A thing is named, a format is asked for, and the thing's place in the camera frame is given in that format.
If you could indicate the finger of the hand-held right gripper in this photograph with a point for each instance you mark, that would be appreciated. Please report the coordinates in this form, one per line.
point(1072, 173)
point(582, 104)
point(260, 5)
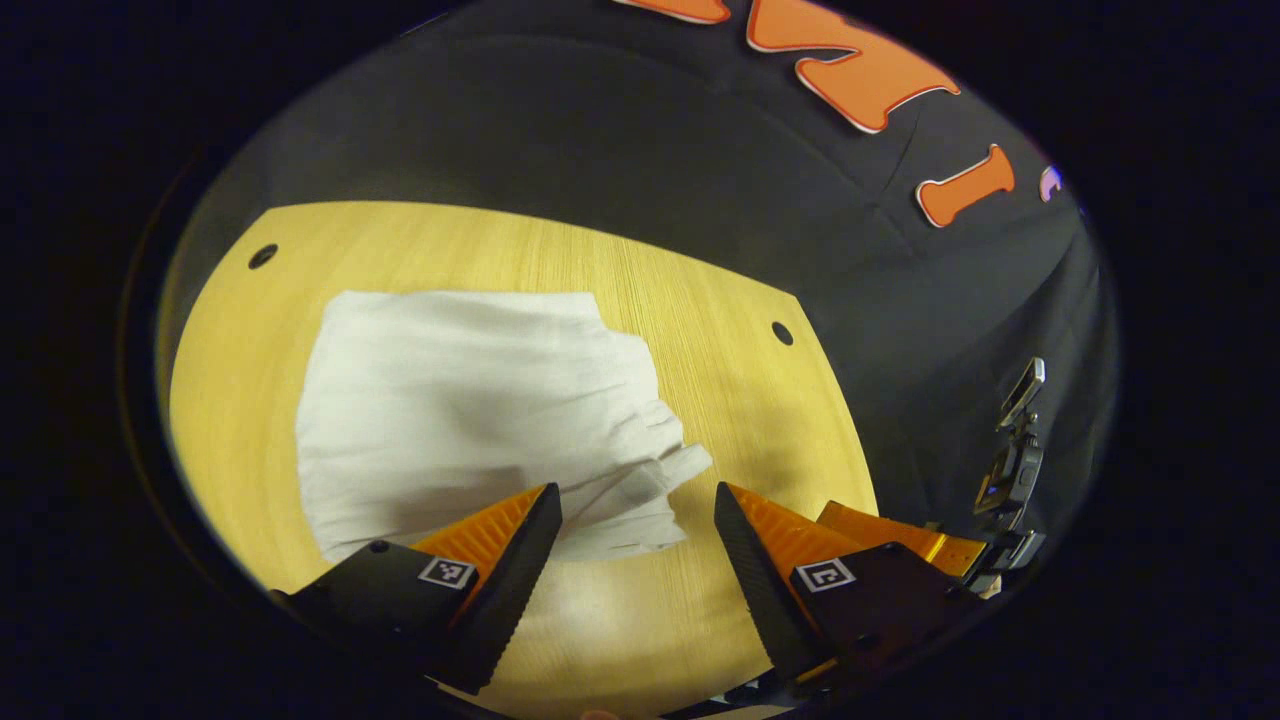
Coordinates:
point(880, 527)

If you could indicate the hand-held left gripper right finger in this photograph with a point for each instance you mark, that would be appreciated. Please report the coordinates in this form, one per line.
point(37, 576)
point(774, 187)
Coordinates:
point(760, 590)

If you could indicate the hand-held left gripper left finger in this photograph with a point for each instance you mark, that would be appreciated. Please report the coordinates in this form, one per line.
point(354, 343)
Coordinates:
point(515, 590)

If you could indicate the white jeans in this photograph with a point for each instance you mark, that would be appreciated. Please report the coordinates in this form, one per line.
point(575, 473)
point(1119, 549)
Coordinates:
point(460, 400)

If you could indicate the black backdrop cloth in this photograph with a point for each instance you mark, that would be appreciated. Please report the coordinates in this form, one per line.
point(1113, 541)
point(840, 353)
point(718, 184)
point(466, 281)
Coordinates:
point(600, 150)

